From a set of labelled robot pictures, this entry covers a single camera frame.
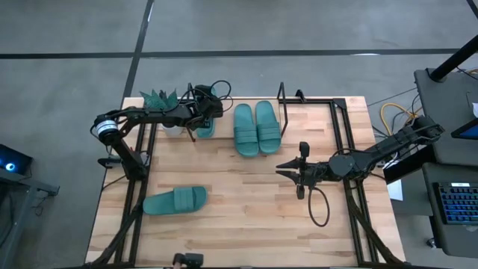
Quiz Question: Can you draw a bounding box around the white paper sheet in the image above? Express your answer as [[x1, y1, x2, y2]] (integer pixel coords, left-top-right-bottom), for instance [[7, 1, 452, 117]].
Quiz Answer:
[[386, 179, 404, 202]]

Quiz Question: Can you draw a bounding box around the black computer with blue light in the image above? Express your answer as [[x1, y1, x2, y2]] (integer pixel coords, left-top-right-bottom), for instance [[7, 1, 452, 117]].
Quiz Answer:
[[0, 143, 33, 176]]

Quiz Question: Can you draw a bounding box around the backlit computer keyboard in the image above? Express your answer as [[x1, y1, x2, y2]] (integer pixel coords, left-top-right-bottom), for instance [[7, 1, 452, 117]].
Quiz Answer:
[[432, 182, 478, 226]]

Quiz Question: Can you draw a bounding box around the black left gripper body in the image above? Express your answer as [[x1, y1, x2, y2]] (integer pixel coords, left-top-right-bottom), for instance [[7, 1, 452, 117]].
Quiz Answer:
[[184, 84, 224, 123]]

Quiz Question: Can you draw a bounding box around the black support beam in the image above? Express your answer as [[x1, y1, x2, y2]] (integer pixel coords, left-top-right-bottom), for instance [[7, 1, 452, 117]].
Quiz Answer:
[[383, 144, 437, 185]]

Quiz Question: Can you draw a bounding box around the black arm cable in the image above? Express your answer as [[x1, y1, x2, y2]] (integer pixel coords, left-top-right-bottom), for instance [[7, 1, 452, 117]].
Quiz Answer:
[[308, 148, 370, 228], [178, 79, 233, 113]]

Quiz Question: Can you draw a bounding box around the green rubber slide sandal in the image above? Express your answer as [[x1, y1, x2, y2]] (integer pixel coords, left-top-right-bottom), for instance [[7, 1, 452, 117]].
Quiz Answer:
[[143, 185, 208, 216], [196, 86, 217, 139], [233, 103, 260, 158], [255, 99, 282, 155]]

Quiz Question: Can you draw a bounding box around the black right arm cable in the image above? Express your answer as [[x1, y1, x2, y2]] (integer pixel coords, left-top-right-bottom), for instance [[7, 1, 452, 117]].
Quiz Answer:
[[308, 148, 370, 228]]

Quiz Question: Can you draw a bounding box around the grey desk surface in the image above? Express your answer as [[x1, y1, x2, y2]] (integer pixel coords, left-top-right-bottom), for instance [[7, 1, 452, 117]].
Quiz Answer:
[[421, 163, 478, 259], [413, 68, 478, 167]]

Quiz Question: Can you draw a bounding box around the wooden shelf with black frame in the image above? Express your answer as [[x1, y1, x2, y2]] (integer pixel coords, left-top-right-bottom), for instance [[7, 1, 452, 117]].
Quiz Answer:
[[185, 81, 288, 143]]

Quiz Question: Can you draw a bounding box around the yellow cable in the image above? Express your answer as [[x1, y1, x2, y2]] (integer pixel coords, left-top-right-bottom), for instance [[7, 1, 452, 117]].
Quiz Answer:
[[379, 102, 426, 152]]

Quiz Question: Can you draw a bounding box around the artificial plant in white pot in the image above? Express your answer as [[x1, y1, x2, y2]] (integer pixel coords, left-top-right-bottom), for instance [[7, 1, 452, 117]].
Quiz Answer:
[[138, 88, 184, 137]]

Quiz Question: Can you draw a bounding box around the black pole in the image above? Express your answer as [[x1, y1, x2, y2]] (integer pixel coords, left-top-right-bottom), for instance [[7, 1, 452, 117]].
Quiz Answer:
[[429, 35, 478, 82]]

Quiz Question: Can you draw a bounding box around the black handheld device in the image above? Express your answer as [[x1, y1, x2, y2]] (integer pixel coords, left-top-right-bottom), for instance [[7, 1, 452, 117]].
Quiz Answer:
[[173, 253, 205, 269]]

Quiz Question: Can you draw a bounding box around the grey metal stand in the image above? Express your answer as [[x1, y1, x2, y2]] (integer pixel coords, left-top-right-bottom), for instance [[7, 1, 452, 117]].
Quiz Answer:
[[0, 167, 60, 269]]

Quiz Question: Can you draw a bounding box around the black metal rig frame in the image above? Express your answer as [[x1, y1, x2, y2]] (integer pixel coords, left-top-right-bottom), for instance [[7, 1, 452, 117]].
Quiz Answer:
[[84, 97, 409, 269]]

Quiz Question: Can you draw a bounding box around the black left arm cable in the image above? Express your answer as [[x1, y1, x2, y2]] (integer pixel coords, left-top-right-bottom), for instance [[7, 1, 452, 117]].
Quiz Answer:
[[178, 79, 233, 113]]

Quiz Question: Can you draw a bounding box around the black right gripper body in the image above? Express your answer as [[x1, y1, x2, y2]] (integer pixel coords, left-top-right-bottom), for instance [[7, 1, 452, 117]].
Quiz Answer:
[[297, 141, 332, 200]]

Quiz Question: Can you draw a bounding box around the black tablet with blue screen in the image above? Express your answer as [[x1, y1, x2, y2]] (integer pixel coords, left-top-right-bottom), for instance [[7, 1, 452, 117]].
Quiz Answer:
[[450, 118, 478, 141]]

